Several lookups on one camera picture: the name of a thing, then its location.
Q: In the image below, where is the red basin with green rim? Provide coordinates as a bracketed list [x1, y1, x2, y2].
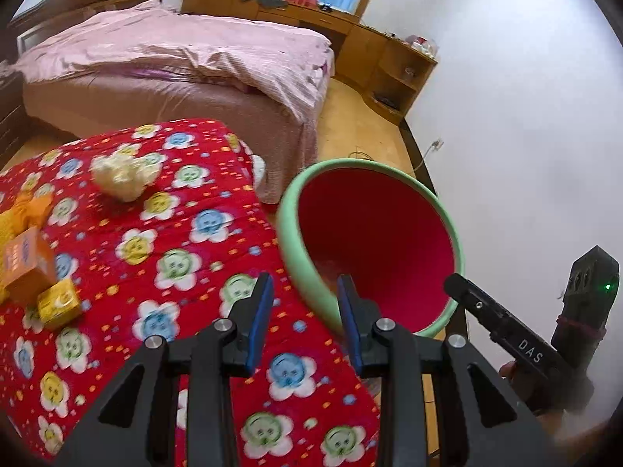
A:
[276, 158, 465, 339]

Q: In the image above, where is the long wooden cabinet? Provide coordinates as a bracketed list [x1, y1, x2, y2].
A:
[182, 0, 439, 125]

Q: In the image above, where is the person's right hand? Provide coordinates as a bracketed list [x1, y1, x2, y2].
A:
[499, 360, 537, 413]

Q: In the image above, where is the orange box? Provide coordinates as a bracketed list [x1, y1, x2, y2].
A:
[0, 228, 59, 305]

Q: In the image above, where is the small yellow box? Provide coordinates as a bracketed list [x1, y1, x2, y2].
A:
[38, 279, 83, 330]

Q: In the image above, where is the pink duvet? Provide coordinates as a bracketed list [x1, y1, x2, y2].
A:
[14, 0, 336, 122]

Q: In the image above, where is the dark wooden bed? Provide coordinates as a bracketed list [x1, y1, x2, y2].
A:
[0, 0, 336, 205]

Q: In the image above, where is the dark wooden nightstand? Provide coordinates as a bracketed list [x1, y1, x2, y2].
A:
[0, 61, 26, 166]

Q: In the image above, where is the cream paper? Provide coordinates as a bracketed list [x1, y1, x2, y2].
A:
[92, 153, 162, 202]

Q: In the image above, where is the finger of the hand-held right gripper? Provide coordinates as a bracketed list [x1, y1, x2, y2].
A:
[444, 272, 508, 337]

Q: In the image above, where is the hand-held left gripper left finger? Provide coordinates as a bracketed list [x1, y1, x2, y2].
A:
[53, 272, 276, 467]

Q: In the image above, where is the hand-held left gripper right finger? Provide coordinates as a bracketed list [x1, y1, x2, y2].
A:
[337, 274, 560, 467]

